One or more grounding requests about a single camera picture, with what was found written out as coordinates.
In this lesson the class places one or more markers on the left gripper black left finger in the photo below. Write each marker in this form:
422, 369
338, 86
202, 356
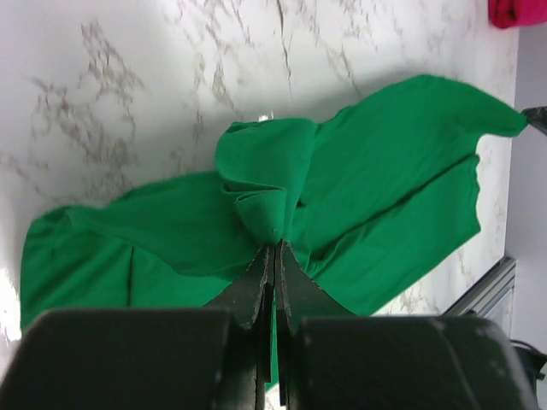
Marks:
212, 357

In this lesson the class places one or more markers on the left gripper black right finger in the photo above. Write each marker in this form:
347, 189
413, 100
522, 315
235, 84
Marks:
330, 358

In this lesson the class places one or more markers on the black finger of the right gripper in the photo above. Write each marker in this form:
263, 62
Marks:
537, 118

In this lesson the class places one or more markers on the green t shirt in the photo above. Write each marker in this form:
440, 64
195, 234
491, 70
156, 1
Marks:
370, 202

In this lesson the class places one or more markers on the folded red t shirt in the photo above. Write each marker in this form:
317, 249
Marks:
505, 14

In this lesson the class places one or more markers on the aluminium frame rail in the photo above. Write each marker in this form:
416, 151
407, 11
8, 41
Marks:
487, 292

